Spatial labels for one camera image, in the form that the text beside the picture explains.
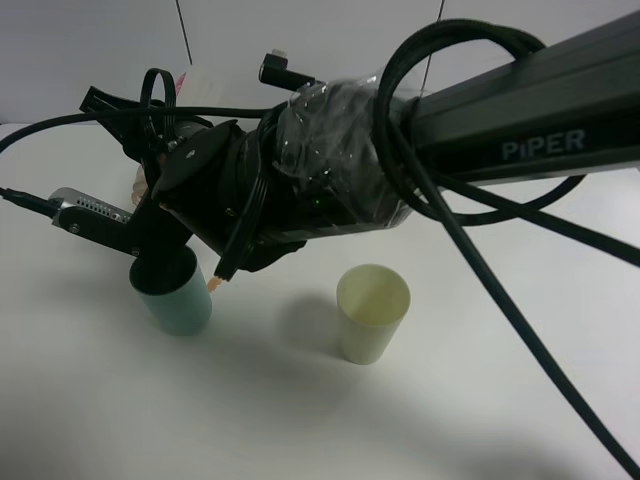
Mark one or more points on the pale green plastic cup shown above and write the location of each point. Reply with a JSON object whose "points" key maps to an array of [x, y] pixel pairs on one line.
{"points": [[372, 300]]}

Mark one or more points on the teal plastic cup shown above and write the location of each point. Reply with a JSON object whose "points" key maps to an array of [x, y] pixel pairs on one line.
{"points": [[173, 289]]}

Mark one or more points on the clear plastic drink bottle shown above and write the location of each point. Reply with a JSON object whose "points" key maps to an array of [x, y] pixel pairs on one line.
{"points": [[195, 87]]}

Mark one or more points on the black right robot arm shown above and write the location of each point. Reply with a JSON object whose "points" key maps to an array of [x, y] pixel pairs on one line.
{"points": [[471, 124]]}

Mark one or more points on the brown drink spill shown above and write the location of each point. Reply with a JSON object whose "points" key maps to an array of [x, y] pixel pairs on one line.
{"points": [[214, 283]]}

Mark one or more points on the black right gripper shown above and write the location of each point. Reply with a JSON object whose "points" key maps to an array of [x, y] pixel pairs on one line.
{"points": [[213, 183]]}

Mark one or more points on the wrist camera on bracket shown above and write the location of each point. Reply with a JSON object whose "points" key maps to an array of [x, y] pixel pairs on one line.
{"points": [[148, 231]]}

